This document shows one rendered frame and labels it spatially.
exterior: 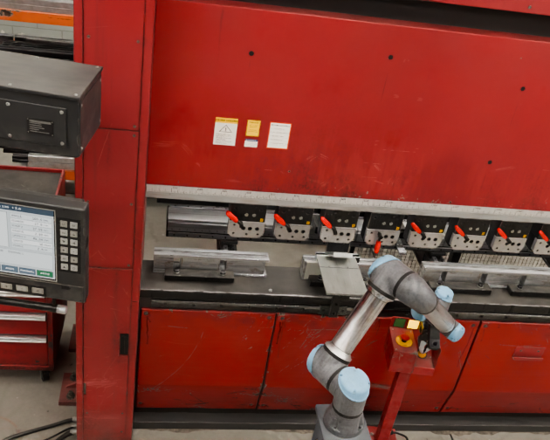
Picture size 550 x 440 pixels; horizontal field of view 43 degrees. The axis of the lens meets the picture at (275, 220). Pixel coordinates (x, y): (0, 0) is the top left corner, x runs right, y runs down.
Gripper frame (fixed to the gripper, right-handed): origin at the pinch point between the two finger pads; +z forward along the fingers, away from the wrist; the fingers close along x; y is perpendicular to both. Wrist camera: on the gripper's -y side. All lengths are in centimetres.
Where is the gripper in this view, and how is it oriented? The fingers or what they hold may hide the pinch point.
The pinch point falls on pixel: (422, 352)
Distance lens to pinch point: 319.4
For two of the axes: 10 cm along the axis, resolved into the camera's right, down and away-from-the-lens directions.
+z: -1.4, 7.9, 6.0
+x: -9.9, -1.3, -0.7
